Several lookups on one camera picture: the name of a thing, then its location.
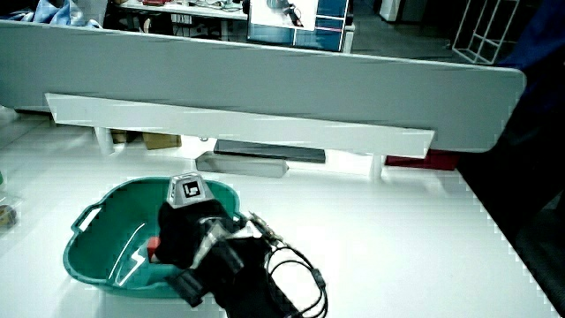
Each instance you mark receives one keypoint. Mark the person's right hand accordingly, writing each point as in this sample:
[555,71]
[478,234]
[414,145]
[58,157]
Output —
[185,229]

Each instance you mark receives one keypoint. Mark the red block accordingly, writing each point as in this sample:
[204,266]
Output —
[153,247]

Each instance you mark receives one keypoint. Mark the person's right forearm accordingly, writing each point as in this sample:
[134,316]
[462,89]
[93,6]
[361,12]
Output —
[247,282]

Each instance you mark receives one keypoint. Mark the green plastic basin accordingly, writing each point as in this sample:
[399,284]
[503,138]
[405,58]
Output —
[115,212]

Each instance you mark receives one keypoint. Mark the grey rectangular tray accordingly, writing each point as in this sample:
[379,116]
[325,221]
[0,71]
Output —
[238,164]

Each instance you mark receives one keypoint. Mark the large cardboard box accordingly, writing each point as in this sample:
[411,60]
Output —
[161,140]

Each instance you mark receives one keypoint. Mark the white desk shelf riser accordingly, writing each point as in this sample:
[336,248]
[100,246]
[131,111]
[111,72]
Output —
[220,123]

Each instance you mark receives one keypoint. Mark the black flat keyboard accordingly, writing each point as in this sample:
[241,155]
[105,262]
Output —
[269,151]

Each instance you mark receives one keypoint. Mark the small cardboard box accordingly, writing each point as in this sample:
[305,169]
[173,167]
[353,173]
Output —
[118,136]

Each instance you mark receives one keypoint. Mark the long grey desk partition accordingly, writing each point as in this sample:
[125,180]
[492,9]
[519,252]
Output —
[265,75]

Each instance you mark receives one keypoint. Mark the clear plastic fruit container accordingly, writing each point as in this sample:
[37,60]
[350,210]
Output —
[9,216]

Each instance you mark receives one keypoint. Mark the dark red box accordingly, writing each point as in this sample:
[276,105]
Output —
[424,161]

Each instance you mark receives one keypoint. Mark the light blue plastic bags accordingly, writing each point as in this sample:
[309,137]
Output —
[57,13]

